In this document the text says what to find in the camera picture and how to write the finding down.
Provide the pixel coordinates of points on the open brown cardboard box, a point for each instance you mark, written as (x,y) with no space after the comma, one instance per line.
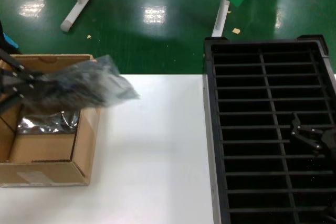
(84,140)

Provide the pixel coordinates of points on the blue shoe cover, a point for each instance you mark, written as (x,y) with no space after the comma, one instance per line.
(11,42)

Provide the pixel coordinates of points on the translucent grey antistatic bag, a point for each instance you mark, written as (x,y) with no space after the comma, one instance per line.
(92,85)

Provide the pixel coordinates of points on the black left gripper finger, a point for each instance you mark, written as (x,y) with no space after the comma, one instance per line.
(15,62)
(15,87)

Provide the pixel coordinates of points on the silver antistatic bag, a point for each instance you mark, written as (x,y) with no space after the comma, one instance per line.
(47,125)

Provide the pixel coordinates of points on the black slotted plastic container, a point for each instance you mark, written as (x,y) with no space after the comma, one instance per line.
(262,129)

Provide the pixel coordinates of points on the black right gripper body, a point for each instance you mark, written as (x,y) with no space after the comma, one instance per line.
(329,138)

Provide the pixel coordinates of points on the person in dark trousers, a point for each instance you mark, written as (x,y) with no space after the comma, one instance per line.
(2,31)

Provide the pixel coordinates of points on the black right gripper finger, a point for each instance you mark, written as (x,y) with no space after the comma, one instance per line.
(296,127)

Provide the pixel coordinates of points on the white metal table leg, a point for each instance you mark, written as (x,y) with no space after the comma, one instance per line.
(221,11)
(78,6)

